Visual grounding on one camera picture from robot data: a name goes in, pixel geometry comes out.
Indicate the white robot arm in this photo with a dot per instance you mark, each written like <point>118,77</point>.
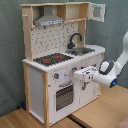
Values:
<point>108,71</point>

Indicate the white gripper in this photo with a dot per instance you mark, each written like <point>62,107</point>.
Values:
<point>85,74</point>

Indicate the black toy stovetop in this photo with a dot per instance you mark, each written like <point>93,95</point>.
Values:
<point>52,59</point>

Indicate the white microwave door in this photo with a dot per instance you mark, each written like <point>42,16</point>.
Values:
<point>96,11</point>

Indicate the black toy faucet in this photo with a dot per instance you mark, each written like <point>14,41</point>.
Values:
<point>72,41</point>

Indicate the toy oven door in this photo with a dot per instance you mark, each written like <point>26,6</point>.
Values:
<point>64,97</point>

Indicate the red stove knob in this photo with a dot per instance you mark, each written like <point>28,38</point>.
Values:
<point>56,75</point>

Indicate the grey toy sink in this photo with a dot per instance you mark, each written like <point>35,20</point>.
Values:
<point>79,51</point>

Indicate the wooden toy kitchen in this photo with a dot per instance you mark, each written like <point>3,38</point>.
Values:
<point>55,48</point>

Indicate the grey range hood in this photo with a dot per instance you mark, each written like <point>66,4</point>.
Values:
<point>48,18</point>

